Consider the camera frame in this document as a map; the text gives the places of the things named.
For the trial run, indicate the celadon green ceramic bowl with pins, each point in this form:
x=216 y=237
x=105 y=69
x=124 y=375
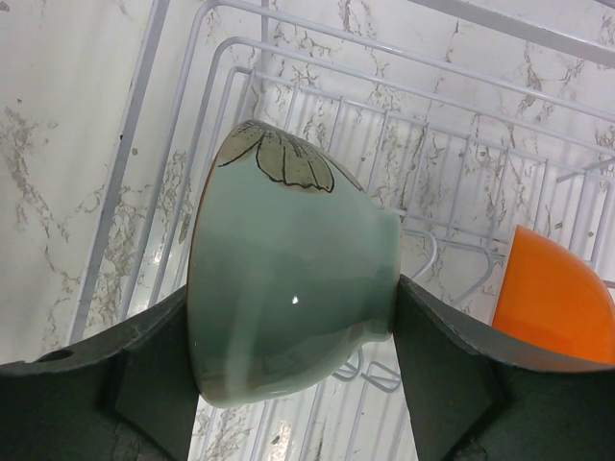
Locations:
x=292 y=267

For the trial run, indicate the white wire dish rack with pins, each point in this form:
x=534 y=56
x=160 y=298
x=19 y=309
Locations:
x=465 y=119

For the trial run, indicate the orange plastic bowl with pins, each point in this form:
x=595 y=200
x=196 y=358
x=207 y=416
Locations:
x=552 y=299

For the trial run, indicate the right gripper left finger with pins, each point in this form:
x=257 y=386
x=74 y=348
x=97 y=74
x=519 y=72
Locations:
x=126 y=393

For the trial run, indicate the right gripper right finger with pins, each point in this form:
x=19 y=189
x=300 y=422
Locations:
x=474 y=393

